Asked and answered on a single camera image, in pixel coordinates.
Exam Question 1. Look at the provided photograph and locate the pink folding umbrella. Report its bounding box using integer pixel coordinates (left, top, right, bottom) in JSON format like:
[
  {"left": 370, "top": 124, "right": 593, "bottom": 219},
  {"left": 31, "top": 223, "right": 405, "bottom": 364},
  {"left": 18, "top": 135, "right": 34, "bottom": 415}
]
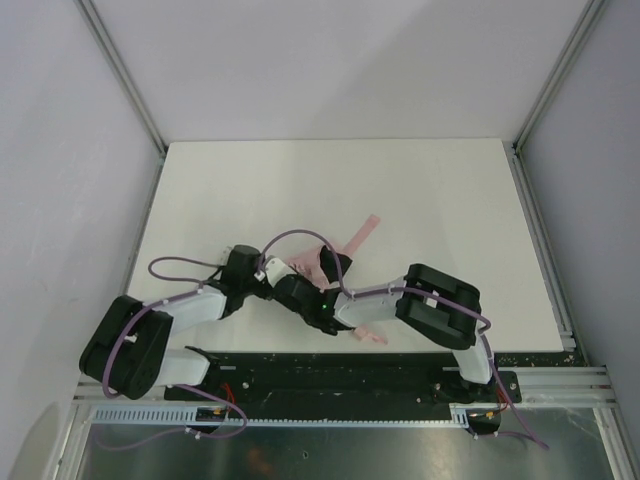
[{"left": 287, "top": 215, "right": 388, "bottom": 345}]

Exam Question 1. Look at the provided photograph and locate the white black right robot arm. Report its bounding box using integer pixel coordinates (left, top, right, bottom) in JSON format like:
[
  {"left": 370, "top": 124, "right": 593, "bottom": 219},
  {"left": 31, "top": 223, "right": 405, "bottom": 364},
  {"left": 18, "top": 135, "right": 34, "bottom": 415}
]
[{"left": 264, "top": 258, "right": 493, "bottom": 386}]

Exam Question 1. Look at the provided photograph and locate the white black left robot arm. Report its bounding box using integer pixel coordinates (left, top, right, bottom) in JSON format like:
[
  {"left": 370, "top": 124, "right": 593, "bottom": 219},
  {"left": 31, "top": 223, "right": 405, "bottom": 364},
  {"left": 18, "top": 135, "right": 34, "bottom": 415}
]
[{"left": 79, "top": 245, "right": 267, "bottom": 400}]

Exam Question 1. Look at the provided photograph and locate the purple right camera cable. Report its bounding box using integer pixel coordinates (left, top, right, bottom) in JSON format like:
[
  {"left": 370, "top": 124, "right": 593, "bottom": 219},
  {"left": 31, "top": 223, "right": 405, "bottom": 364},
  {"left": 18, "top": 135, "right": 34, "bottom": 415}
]
[{"left": 259, "top": 228, "right": 551, "bottom": 451}]

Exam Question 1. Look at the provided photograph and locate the purple camera cable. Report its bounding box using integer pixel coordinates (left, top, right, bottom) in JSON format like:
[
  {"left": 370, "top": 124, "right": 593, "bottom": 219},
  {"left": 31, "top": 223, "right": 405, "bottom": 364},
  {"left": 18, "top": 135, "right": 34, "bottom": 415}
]
[
  {"left": 259, "top": 228, "right": 551, "bottom": 451},
  {"left": 102, "top": 255, "right": 226, "bottom": 399}
]

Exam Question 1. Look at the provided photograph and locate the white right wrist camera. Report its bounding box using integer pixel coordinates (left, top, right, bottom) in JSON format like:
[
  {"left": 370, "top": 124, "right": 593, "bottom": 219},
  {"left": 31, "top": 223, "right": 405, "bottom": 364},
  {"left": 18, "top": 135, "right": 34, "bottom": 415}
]
[{"left": 254, "top": 257, "right": 295, "bottom": 287}]

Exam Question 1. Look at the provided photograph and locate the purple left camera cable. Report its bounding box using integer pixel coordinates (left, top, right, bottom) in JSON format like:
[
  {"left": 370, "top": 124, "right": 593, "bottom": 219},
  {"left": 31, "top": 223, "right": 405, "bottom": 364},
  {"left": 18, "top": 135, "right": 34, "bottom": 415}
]
[{"left": 102, "top": 255, "right": 226, "bottom": 399}]

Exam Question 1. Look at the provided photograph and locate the grey slotted cable duct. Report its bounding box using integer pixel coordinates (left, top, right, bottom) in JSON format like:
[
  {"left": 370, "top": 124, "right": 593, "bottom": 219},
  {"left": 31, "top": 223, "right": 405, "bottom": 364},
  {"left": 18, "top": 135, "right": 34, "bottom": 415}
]
[{"left": 89, "top": 403, "right": 474, "bottom": 432}]

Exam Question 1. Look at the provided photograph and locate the aluminium corner post right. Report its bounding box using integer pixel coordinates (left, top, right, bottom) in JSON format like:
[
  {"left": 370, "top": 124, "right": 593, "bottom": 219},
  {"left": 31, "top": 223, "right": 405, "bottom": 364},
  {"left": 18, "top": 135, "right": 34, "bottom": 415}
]
[{"left": 512, "top": 0, "right": 610, "bottom": 155}]

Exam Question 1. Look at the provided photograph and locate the aluminium corner post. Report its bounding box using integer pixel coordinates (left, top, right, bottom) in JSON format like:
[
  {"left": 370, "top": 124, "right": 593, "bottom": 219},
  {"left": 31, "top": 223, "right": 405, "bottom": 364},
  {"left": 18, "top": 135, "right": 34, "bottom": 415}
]
[
  {"left": 512, "top": 0, "right": 610, "bottom": 155},
  {"left": 74, "top": 0, "right": 168, "bottom": 159}
]

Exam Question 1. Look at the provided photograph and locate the aluminium corner post left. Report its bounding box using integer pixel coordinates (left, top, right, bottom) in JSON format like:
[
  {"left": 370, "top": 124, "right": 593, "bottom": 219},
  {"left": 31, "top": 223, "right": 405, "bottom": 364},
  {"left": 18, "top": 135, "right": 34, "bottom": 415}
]
[{"left": 74, "top": 0, "right": 168, "bottom": 159}]

